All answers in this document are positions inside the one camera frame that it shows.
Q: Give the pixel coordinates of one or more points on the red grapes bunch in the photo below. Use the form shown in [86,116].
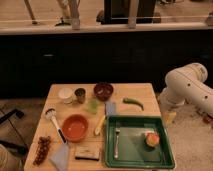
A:
[42,150]

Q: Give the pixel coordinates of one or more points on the metal cup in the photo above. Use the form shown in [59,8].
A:
[80,95]

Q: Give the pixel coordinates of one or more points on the white cup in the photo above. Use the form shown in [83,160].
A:
[66,95]

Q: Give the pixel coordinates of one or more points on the orange-red bowl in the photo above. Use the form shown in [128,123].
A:
[75,128]

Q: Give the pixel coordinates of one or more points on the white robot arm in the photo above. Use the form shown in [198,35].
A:
[187,84]

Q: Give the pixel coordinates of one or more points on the green chili pepper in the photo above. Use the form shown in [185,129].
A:
[133,101]

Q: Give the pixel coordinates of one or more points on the blue cloth napkin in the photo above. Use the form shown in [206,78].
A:
[60,158]

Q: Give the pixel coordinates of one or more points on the orange peach fruit toy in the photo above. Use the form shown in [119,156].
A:
[152,139]

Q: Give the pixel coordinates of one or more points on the white black-handled brush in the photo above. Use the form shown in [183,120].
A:
[51,115]

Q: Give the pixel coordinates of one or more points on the brown wooden block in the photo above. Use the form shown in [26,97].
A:
[88,153]

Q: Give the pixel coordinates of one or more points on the yellow banana toy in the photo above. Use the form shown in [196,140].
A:
[99,125]

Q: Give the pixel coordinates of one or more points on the green plastic tray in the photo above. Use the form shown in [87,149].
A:
[133,151]

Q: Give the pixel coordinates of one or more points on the dark red bowl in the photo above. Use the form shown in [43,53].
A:
[103,91]

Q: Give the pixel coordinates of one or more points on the light green cloth piece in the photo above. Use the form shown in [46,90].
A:
[92,106]

